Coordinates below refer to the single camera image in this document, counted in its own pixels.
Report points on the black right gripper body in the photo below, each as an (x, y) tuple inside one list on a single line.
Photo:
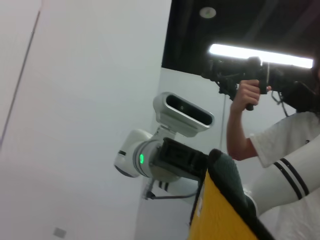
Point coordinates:
[(180, 157)]

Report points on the dark green and yellow towel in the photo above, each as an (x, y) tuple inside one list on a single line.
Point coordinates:
[(215, 220)]

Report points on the black handheld camera rig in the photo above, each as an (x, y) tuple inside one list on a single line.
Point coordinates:
[(230, 72)]

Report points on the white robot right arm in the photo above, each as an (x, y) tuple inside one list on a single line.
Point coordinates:
[(130, 150)]

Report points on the person hand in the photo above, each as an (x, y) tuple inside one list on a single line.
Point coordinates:
[(247, 92)]

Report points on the person white t-shirt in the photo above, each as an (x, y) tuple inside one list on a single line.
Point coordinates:
[(287, 135)]

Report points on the long ceiling light strip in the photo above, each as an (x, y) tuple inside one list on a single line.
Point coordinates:
[(232, 50)]

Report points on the round ceiling smoke detector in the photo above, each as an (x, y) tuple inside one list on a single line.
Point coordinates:
[(207, 12)]

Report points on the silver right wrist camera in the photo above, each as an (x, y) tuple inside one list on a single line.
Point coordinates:
[(175, 120)]

